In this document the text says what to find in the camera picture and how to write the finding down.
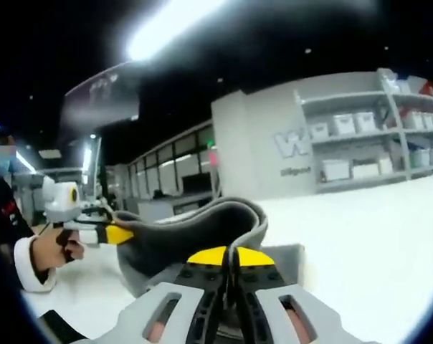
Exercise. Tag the grey metal shelving unit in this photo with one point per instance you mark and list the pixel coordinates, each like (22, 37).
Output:
(394, 118)

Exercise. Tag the red hanging sign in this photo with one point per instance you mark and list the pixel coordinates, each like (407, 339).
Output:
(212, 159)

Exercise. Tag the grey counter cabinet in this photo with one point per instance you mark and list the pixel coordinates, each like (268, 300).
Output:
(166, 206)

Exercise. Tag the upright lit frame panel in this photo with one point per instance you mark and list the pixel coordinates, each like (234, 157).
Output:
(87, 161)

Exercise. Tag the long ceiling light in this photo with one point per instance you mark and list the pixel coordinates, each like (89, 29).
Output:
(166, 32)

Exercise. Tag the grey towel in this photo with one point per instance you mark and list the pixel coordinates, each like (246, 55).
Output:
(188, 233)

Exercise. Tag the rows of white storage bins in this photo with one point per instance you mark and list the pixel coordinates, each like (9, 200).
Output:
(345, 123)

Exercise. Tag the glass partition wall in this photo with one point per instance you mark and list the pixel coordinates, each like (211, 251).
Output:
(166, 161)

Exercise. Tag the dark hanging display screen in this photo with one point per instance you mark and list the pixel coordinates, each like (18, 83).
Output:
(98, 100)

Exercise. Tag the person's left hand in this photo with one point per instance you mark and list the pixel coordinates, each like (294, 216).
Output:
(46, 251)

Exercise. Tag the white raised wall lettering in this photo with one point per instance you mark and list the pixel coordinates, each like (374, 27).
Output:
(288, 145)

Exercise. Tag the black monitor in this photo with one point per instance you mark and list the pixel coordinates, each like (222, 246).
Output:
(198, 184)

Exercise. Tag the person's black shirt torso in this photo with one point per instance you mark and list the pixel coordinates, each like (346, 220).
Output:
(17, 222)

